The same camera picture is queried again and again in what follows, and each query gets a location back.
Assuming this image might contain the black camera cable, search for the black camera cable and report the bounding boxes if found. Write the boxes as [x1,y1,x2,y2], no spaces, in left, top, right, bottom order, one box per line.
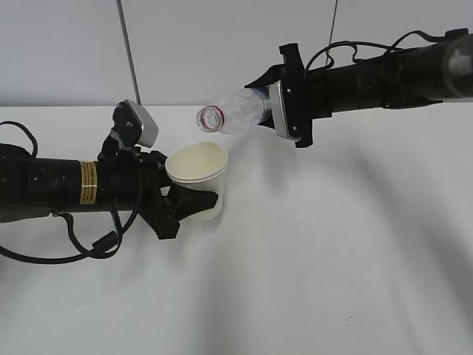
[0,121,146,265]
[303,30,448,81]

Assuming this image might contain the clear plastic water bottle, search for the clear plastic water bottle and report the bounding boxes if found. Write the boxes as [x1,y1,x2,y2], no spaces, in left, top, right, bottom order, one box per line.
[196,87,271,135]

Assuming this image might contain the black left camera cable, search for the black left camera cable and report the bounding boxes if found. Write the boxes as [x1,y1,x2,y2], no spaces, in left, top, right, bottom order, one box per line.
[0,121,146,265]

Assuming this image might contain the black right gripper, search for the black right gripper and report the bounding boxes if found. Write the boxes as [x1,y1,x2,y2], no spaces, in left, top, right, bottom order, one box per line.
[245,43,313,148]

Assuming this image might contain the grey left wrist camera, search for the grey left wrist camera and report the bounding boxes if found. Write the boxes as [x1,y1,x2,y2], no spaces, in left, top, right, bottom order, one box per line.
[112,99,159,148]

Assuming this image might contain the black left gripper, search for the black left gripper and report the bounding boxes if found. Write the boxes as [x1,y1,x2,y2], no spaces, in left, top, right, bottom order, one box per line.
[97,131,219,240]

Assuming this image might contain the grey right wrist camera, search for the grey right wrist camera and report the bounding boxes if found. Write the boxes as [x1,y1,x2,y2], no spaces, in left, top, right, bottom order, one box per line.
[268,81,300,142]

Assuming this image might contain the white paper cup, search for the white paper cup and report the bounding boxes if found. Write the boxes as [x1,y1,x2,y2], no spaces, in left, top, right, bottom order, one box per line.
[165,142,228,221]

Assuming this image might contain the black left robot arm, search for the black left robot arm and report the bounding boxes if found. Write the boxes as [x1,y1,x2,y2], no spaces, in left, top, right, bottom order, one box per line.
[1,132,219,240]

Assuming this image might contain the black right camera cable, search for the black right camera cable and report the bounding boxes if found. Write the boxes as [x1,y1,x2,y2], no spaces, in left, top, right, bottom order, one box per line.
[303,30,448,81]

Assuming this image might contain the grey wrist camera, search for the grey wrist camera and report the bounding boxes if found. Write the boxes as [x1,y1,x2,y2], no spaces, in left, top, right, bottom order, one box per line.
[268,81,300,142]
[112,99,159,148]

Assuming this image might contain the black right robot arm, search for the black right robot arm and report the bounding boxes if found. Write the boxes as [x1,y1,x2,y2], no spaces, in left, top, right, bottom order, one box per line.
[247,28,472,148]

